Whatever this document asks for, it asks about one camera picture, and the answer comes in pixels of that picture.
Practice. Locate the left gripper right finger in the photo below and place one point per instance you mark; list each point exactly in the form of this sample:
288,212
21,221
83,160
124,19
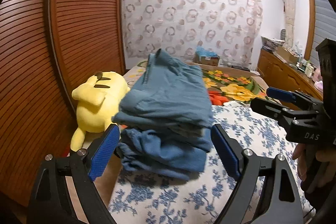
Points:
229,151

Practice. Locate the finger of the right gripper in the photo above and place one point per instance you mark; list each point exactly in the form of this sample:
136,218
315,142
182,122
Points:
297,98
283,115

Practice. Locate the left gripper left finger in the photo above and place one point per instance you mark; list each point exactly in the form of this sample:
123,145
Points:
100,151

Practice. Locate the teal blue pants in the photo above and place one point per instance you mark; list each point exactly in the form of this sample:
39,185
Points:
170,94

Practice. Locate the person's right hand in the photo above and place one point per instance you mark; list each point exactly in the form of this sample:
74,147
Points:
316,167

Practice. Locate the pink item on sideboard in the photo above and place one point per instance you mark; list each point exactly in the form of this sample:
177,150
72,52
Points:
317,78

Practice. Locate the wooden sideboard cabinet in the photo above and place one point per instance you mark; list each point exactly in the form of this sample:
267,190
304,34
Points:
278,74

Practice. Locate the cardboard box on sideboard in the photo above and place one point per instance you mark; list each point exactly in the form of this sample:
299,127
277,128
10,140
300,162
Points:
288,55

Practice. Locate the yellow plush toy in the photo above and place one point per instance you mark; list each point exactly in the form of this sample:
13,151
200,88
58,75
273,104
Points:
98,101

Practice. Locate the blue floral white bedspread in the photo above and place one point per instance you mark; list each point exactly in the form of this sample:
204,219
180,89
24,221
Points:
150,198

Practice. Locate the folded blue denim jeans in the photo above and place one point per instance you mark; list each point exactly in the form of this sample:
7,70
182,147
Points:
163,152

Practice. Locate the stack of newspapers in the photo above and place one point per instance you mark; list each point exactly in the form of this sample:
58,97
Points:
271,45

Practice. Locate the colourful floral blanket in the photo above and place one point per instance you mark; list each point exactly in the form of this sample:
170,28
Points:
226,81

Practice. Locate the cardboard box with blue items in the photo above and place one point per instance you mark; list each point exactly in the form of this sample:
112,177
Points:
206,57

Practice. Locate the brown louvered wardrobe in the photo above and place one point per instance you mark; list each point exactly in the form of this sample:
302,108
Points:
48,48

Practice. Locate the circle patterned sheer curtain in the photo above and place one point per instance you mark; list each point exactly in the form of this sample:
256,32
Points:
227,28

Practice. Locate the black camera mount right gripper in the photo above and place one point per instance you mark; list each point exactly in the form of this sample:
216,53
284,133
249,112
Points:
327,63

